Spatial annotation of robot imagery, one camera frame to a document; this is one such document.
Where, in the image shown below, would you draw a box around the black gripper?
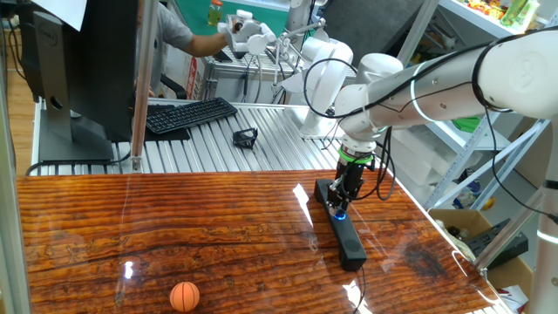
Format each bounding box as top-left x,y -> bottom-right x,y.
325,160 -> 366,215

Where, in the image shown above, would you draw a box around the white haptic control device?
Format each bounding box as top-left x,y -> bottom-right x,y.
216,9 -> 328,99

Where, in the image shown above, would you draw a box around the bare forearm of grey-shirt person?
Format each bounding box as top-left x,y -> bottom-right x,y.
191,31 -> 230,58

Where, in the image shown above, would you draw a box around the white foam blocks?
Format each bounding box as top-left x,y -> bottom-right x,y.
383,126 -> 485,206

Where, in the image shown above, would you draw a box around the small black stand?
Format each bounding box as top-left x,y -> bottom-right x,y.
232,126 -> 259,150

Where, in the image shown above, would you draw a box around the green bag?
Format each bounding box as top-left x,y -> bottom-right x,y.
451,116 -> 483,134

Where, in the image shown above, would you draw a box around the white shelf rack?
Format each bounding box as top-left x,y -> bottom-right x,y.
409,0 -> 558,210

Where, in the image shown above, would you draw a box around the black device in carton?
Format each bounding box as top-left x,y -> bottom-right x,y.
466,217 -> 529,270

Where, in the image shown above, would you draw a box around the silver metal cabinet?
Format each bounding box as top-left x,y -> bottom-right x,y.
203,56 -> 306,105

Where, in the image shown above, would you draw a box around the wood grain table mat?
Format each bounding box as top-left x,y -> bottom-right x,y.
16,168 -> 502,314

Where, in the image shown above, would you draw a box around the black keyboard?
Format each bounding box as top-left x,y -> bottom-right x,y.
145,96 -> 239,135

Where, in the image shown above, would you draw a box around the dark grey partition panel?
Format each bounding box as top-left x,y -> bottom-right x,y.
322,0 -> 426,66

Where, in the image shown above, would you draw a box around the black desk pad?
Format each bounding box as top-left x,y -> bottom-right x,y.
143,103 -> 192,143

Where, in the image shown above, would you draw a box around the small orange basketball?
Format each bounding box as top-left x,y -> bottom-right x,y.
168,281 -> 201,313

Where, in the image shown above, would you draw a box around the brown cardboard box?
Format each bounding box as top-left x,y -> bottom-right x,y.
429,208 -> 535,314

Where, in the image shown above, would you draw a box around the white carton with red print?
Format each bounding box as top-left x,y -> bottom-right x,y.
165,43 -> 206,101

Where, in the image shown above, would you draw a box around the black chair armrest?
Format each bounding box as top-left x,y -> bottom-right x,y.
160,73 -> 188,100

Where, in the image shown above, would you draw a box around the green drink bottle orange cap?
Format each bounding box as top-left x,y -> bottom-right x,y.
208,0 -> 224,26

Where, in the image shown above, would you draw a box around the grey shirt person torso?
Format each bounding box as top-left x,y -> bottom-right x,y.
137,0 -> 200,95

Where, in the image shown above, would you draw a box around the pale green plastic bottle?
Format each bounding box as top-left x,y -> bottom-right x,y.
521,0 -> 541,30

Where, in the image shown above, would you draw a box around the black monitor with stand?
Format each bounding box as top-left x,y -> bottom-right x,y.
17,0 -> 140,163

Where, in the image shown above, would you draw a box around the white paper sheet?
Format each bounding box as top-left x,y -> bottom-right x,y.
31,0 -> 88,32

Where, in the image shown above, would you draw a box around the green wrist flange ring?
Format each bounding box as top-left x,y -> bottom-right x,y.
337,146 -> 376,166

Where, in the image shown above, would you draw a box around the thin black speaker cable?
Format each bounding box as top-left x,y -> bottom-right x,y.
351,265 -> 368,314

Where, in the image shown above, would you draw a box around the aluminium frame post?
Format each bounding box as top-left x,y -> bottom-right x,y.
0,73 -> 32,314
129,0 -> 160,174
473,187 -> 546,274

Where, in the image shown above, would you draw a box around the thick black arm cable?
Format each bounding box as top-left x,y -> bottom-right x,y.
303,25 -> 558,219

